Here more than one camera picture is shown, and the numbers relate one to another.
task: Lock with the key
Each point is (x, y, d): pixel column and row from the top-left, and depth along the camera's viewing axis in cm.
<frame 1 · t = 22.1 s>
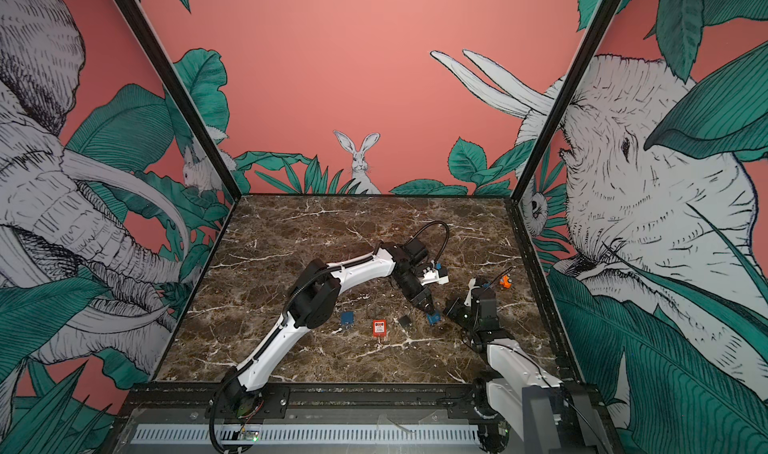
left hand: (433, 308, 87), fingers closed
right hand: (443, 297, 88), fingers closed
left blue padlock: (347, 317, 89), point 2 cm above the table
red safety padlock: (379, 328, 87), on the table
black padlock: (405, 321, 90), on the table
right blue padlock: (433, 319, 90), on the table
orange toy car: (506, 284, 97), on the table

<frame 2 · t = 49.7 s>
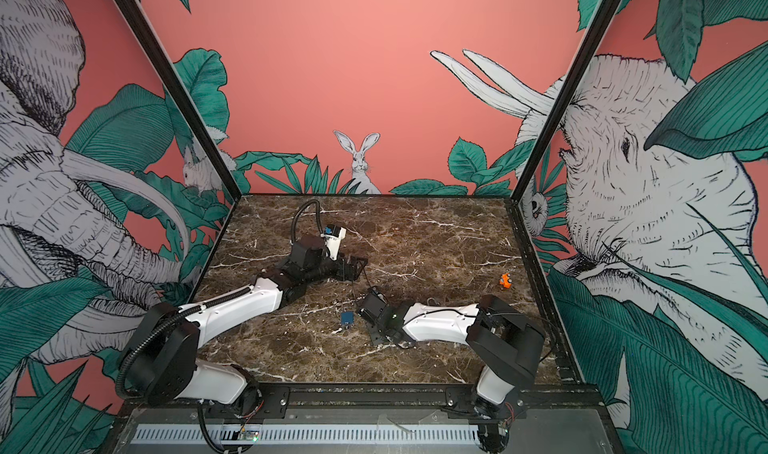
left hand: (357, 253, 84), fingers open
right hand: (374, 327, 86), fingers open
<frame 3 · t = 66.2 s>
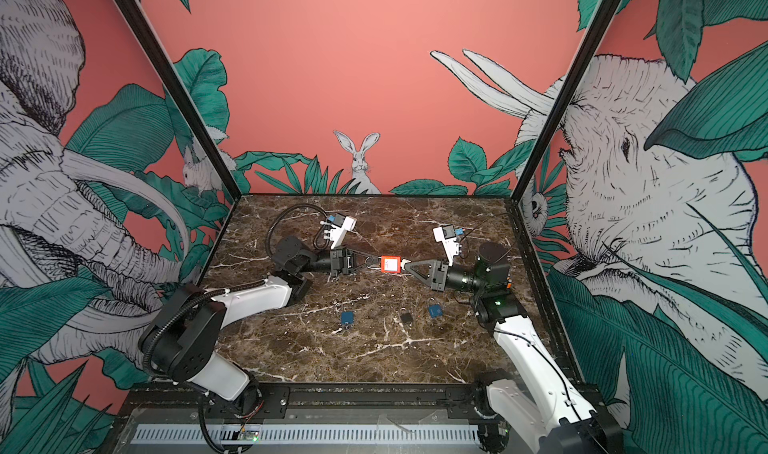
left hand: (374, 263, 67), fingers closed
right hand: (405, 270, 66), fingers closed
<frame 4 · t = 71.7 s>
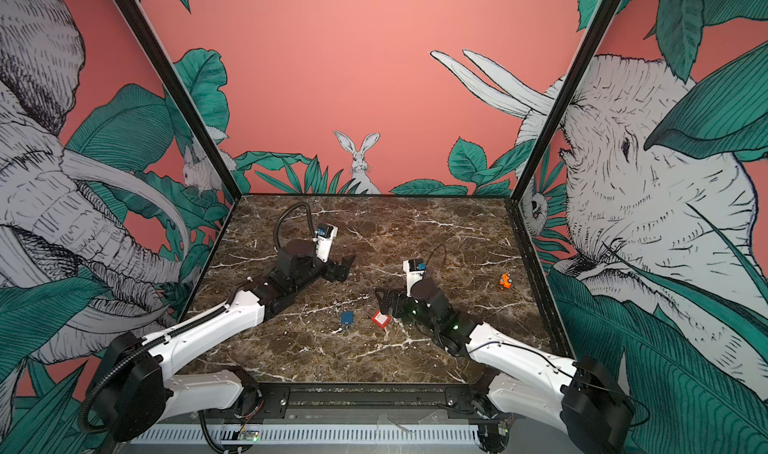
left hand: (341, 245, 80), fingers open
right hand: (384, 289, 78), fingers open
red safety padlock: (381, 319, 88), point 2 cm above the table
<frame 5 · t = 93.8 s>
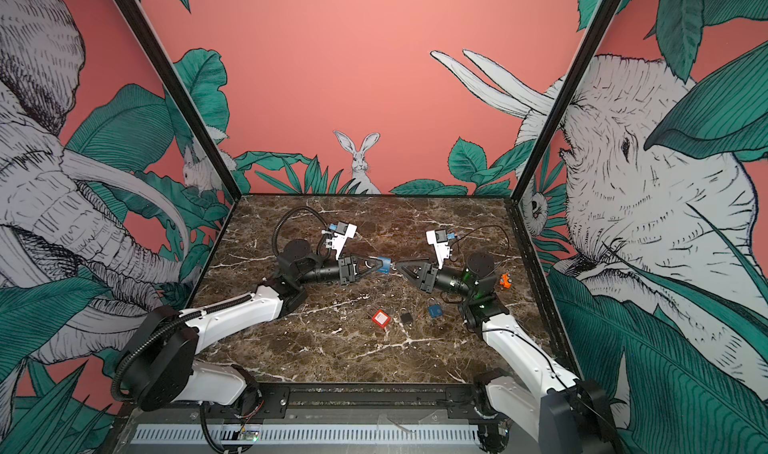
left hand: (379, 264, 68), fingers closed
right hand: (396, 270, 68), fingers closed
left blue padlock: (386, 265, 72), point 27 cm above the table
